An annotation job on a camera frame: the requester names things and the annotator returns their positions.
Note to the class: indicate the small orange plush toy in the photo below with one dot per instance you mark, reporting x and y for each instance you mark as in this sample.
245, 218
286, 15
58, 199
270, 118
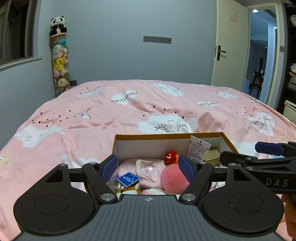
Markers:
130, 190

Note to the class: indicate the window with grey frame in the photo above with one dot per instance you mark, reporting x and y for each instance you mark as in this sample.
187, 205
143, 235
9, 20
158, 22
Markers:
16, 30

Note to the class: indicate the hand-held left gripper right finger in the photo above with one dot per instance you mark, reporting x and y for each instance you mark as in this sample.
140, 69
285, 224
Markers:
186, 170

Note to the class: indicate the woven storage basket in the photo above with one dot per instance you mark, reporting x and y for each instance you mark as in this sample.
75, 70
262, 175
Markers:
292, 81

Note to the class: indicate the dark wooden chair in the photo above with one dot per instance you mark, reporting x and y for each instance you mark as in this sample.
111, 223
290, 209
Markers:
256, 81

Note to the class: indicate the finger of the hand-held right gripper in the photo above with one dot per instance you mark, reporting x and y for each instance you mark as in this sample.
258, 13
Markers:
231, 157
268, 148

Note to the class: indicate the pink cloud print duvet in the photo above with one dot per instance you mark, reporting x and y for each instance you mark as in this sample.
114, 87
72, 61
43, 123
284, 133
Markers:
92, 129

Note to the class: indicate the grey wall outlet strip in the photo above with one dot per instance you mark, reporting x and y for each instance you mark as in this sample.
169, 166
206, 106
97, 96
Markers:
157, 39

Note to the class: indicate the pink strawberry plush toy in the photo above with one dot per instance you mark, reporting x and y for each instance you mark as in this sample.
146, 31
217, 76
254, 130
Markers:
173, 180

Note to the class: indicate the pink round fabric pouch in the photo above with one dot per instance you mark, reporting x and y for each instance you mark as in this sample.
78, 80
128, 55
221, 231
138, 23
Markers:
126, 168

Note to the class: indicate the small wall socket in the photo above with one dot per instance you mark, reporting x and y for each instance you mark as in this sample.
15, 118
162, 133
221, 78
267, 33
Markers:
73, 83

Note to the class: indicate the column of plush toys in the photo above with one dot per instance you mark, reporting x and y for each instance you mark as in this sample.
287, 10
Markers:
60, 64

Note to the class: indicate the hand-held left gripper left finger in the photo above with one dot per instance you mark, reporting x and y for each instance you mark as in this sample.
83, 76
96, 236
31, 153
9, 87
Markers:
109, 166

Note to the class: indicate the white storage box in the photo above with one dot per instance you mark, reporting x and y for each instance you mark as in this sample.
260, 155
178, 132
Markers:
291, 110

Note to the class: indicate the panda plush toy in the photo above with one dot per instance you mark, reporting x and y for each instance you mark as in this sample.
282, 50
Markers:
57, 25

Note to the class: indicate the person's right hand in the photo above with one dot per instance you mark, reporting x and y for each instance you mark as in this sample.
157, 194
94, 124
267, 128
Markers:
290, 213

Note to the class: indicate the cream door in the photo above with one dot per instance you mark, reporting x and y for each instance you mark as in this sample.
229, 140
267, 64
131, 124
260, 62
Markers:
231, 46

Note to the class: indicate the wall light switch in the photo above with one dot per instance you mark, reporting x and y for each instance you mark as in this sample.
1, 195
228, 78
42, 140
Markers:
282, 48

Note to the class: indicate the pink white fuzzy item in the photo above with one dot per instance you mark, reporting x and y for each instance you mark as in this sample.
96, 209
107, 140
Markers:
153, 191

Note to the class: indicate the gold cardboard box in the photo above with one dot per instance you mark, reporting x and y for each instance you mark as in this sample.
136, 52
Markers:
212, 154

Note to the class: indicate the red crochet strawberry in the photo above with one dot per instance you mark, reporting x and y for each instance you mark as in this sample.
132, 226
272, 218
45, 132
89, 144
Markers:
170, 157

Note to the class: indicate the white printed paper tag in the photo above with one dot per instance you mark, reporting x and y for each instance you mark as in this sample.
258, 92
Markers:
198, 148

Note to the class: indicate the blue paper tag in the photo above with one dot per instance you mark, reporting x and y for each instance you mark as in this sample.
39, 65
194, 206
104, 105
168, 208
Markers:
128, 179

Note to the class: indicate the orange-rimmed cardboard box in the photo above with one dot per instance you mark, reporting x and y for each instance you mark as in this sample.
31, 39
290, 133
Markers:
150, 144

